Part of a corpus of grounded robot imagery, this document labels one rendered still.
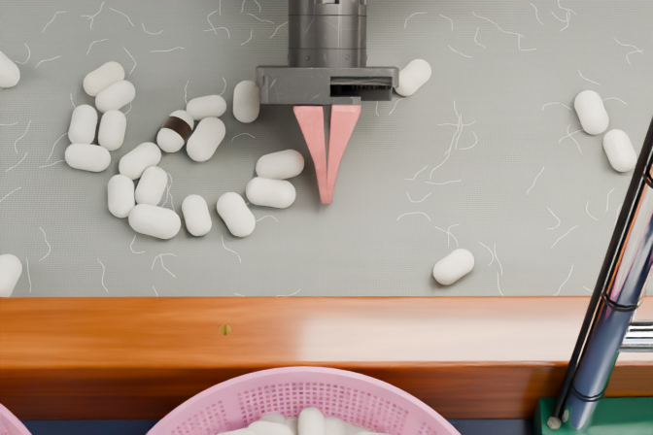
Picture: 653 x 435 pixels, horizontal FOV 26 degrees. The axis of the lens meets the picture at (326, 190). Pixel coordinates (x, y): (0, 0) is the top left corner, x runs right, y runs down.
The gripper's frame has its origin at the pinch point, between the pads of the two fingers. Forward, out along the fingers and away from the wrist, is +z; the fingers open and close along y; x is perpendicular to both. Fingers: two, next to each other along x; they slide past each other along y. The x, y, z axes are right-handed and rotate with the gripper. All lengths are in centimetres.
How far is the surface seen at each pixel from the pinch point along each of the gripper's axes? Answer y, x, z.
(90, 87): -18.2, 6.1, -7.3
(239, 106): -6.6, 4.5, -6.0
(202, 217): -9.0, -1.5, 1.7
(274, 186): -3.8, -0.2, -0.3
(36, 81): -22.8, 8.4, -7.7
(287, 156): -2.9, 1.4, -2.4
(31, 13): -24.0, 12.7, -13.0
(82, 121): -18.5, 3.6, -4.8
